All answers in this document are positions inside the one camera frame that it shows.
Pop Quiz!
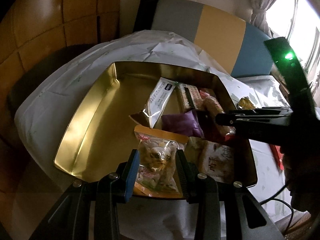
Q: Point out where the white green-patterned tablecloth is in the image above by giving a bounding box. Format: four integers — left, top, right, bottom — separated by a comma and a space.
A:
15, 30, 287, 239

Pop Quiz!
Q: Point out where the beige cookie packet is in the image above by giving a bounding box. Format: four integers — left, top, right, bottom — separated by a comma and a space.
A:
184, 137, 246, 183

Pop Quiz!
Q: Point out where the large red snack bag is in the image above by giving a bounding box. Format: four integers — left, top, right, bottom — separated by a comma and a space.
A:
270, 145, 284, 171

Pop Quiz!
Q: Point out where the window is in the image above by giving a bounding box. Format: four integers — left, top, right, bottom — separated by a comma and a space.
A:
266, 0, 319, 82

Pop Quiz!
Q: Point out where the wooden wardrobe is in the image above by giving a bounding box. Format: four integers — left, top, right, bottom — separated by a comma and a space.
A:
1, 0, 120, 239

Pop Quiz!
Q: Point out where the gold and maroon gift box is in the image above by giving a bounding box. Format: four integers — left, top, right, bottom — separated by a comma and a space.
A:
53, 61, 258, 189

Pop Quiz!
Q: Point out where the green-ended cracker pack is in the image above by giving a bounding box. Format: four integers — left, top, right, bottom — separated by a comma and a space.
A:
177, 83, 203, 113

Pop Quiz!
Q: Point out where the grey yellow blue headboard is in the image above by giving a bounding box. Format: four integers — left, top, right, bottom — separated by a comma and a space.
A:
152, 0, 273, 77

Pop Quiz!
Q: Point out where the yellow green snack packet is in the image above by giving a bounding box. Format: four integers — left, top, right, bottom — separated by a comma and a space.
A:
237, 97, 256, 110

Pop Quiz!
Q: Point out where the orange clear candy bag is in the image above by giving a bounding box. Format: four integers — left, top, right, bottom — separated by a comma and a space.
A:
134, 125, 188, 198

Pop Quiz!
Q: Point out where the white sachet with blue label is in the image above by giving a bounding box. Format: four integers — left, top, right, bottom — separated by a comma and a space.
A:
142, 77, 178, 128

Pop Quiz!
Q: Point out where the purple snack packet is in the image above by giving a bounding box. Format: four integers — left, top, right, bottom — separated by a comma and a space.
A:
161, 111, 204, 138

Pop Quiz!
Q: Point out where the black rolled mat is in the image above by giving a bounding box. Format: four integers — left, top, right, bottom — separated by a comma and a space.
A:
133, 0, 159, 32

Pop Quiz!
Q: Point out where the red sesame stick bar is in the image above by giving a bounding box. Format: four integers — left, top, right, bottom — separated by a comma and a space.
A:
200, 89, 235, 142

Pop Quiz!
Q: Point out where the black cable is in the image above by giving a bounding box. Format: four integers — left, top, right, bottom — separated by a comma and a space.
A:
258, 184, 296, 233

